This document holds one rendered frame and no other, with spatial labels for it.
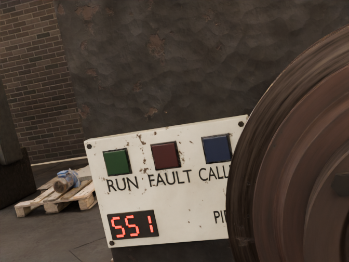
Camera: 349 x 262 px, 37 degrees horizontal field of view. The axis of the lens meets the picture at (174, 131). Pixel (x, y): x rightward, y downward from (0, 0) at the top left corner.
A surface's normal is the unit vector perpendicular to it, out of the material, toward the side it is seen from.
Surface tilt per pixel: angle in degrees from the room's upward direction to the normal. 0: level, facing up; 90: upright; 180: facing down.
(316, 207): 90
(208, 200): 90
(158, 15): 90
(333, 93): 90
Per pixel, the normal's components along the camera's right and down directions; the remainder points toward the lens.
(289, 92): -0.27, 0.22
